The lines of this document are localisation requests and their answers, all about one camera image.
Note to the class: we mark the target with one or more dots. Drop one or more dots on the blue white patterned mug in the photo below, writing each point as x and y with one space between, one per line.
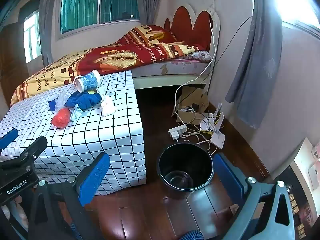
90 80

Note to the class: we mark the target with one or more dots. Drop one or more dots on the white red headboard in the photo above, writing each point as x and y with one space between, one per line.
200 25

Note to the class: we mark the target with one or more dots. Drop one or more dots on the brown wooden door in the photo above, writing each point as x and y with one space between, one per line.
12 67

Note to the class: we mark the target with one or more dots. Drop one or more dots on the floral pillow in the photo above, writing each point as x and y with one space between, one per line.
201 55

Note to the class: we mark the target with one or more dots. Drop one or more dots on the large window with green curtain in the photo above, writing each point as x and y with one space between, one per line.
80 5

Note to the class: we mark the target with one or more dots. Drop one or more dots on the blue striped slipper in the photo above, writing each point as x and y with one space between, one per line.
75 231
191 235

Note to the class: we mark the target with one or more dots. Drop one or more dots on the white paper wrapper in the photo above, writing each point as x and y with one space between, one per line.
100 91

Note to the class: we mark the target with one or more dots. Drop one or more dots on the cardboard box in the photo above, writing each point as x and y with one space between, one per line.
192 93

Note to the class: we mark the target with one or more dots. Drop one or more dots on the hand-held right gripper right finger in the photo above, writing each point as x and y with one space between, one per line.
227 177

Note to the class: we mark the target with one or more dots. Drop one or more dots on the red plastic bag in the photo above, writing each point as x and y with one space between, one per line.
61 118

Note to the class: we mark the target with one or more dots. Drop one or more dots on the person's left hand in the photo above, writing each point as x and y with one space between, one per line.
17 201

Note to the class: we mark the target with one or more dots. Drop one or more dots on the narrow side window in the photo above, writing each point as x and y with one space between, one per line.
31 37

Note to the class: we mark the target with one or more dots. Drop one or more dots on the red yellow printed quilt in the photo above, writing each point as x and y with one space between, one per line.
120 57

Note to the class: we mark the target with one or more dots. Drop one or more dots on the clear plastic bag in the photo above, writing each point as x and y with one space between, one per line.
61 100

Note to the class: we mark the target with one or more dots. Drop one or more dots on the bright window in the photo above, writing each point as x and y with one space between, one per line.
295 0

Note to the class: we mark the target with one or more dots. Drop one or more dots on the small blue cup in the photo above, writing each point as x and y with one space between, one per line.
52 105

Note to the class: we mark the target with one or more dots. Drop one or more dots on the light blue cloth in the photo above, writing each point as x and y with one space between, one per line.
75 113

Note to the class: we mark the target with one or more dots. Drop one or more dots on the grey patterned curtain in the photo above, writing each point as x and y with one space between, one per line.
255 75

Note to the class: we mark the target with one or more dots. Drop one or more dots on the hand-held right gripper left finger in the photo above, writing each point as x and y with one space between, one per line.
95 177

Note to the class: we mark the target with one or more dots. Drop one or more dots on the black bucket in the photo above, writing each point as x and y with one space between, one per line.
175 160

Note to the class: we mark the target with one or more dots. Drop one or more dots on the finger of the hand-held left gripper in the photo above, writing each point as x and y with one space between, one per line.
7 138
35 148

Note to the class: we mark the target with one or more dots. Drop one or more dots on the white tissue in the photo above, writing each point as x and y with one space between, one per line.
107 107

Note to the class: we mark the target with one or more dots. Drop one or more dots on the white power strip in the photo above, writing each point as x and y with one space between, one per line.
176 131

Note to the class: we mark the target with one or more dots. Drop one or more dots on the white router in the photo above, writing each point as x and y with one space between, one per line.
217 138

